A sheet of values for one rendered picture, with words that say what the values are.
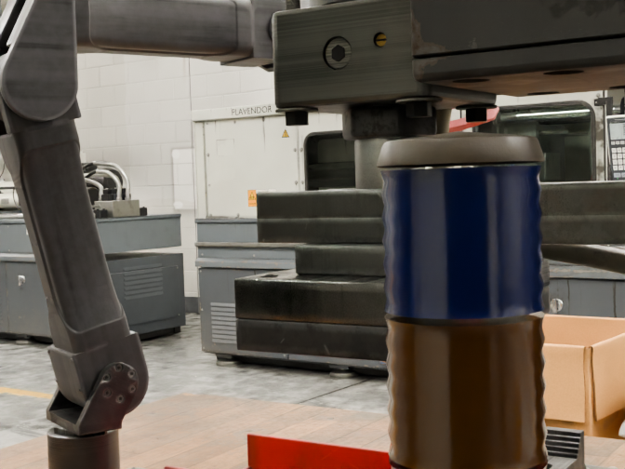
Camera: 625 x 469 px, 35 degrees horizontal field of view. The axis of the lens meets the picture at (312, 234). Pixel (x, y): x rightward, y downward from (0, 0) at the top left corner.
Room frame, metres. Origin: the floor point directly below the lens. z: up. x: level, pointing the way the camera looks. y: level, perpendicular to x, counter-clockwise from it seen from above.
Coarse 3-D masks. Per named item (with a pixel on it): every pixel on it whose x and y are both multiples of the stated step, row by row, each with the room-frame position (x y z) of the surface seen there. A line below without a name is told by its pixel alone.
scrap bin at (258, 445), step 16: (256, 448) 0.89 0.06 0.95; (272, 448) 0.88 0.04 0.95; (288, 448) 0.87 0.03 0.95; (304, 448) 0.87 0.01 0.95; (320, 448) 0.86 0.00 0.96; (336, 448) 0.85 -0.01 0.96; (352, 448) 0.84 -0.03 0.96; (256, 464) 0.89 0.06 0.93; (272, 464) 0.88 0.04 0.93; (288, 464) 0.87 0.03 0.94; (304, 464) 0.87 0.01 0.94; (320, 464) 0.86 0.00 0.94; (336, 464) 0.85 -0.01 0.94; (352, 464) 0.84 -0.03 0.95; (368, 464) 0.83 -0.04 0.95; (384, 464) 0.82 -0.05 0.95
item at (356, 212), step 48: (288, 192) 0.52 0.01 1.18; (336, 192) 0.50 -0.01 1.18; (576, 192) 0.44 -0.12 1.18; (624, 192) 0.42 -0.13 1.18; (288, 240) 0.52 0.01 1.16; (336, 240) 0.50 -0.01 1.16; (576, 240) 0.44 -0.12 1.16; (624, 240) 0.42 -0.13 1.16; (240, 288) 0.49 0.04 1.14; (288, 288) 0.47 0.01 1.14; (336, 288) 0.46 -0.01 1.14; (240, 336) 0.49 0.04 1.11; (288, 336) 0.48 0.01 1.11; (336, 336) 0.46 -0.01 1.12; (384, 336) 0.45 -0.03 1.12
